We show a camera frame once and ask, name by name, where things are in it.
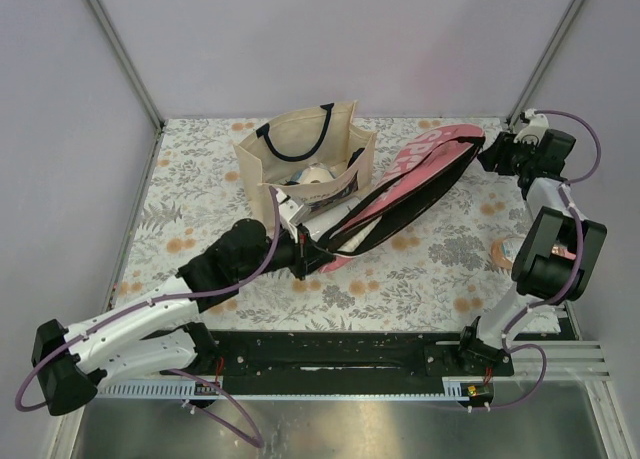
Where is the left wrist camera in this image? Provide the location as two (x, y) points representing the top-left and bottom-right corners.
(276, 189), (311, 237)

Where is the clear bottle pink cap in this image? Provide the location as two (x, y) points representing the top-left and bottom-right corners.
(490, 236), (524, 271)

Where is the white slotted cable duct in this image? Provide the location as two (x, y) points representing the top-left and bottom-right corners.
(97, 378), (219, 400)

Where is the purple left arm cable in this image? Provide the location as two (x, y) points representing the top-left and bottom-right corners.
(13, 186), (286, 413)

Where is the floral table mat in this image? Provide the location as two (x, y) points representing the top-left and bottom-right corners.
(114, 119), (530, 332)

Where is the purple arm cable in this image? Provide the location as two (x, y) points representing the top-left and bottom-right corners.
(13, 186), (286, 413)
(469, 108), (601, 411)

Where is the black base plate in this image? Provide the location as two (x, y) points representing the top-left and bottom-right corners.
(184, 331), (514, 397)

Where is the white shuttlecock tube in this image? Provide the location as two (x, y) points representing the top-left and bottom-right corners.
(303, 197), (360, 241)

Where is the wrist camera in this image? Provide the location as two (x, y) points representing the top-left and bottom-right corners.
(516, 109), (549, 143)
(276, 189), (311, 237)

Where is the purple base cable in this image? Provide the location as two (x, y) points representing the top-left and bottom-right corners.
(164, 368), (266, 450)

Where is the white tape roll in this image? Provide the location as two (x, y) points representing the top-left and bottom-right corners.
(298, 163), (335, 184)

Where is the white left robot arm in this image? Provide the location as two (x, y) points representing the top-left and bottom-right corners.
(30, 219), (336, 416)

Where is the beige canvas tote bag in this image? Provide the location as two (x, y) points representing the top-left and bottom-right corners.
(234, 101), (377, 225)

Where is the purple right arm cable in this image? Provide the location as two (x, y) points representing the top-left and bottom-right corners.
(469, 108), (601, 411)

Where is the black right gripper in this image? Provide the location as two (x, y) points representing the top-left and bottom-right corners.
(475, 132), (537, 177)

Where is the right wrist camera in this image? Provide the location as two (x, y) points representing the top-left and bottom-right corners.
(516, 109), (549, 143)

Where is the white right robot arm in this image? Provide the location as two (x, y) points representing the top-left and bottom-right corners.
(455, 129), (607, 375)

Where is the pink racket cover bag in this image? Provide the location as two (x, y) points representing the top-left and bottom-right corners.
(318, 123), (486, 273)

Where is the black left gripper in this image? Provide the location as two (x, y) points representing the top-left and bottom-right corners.
(237, 222), (336, 281)

